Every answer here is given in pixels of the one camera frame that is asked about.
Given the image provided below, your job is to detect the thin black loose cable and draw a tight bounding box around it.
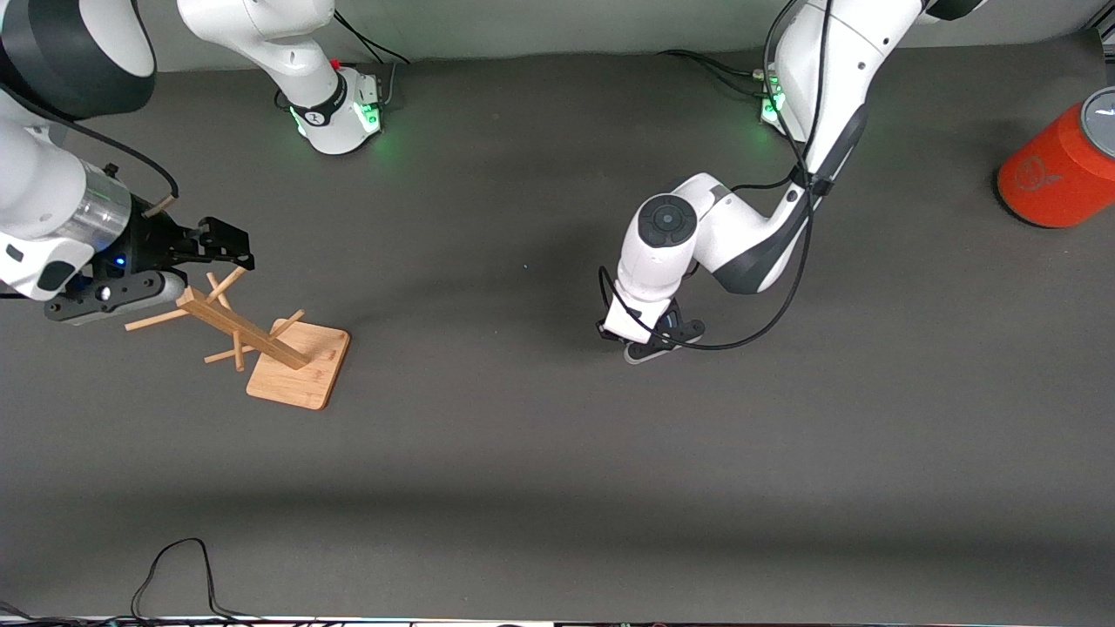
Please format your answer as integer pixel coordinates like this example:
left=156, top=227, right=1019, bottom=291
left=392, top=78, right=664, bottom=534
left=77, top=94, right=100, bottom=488
left=0, top=537, right=558, bottom=627

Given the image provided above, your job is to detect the orange cylindrical container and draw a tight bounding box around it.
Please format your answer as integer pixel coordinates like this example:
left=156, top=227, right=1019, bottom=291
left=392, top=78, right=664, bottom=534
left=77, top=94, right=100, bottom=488
left=996, top=85, right=1115, bottom=230

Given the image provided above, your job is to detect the wooden cup rack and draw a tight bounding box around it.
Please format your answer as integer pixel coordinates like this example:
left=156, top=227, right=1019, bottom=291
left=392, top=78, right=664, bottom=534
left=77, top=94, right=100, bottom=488
left=125, top=264, right=352, bottom=411

